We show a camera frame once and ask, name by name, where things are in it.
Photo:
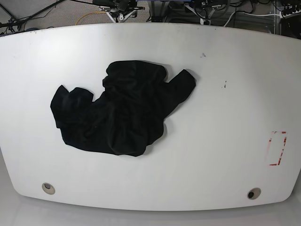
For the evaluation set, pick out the right table cable grommet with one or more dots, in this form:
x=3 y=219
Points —
x=254 y=193

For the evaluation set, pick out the red tape rectangle marking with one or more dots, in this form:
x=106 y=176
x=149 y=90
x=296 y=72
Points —
x=276 y=147

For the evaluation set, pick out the black tripod leg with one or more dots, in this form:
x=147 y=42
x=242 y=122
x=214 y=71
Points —
x=12 y=17

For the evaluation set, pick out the white power strip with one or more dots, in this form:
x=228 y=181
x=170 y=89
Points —
x=291 y=11

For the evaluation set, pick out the table cable grommet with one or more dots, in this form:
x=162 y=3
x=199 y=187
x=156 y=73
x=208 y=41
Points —
x=48 y=188
x=254 y=193

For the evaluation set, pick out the black T-shirt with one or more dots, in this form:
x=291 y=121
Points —
x=128 y=116

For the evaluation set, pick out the grey metal stand base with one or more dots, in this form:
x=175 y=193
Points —
x=162 y=11

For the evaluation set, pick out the left table cable grommet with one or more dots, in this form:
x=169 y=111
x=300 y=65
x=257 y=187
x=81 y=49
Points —
x=48 y=188

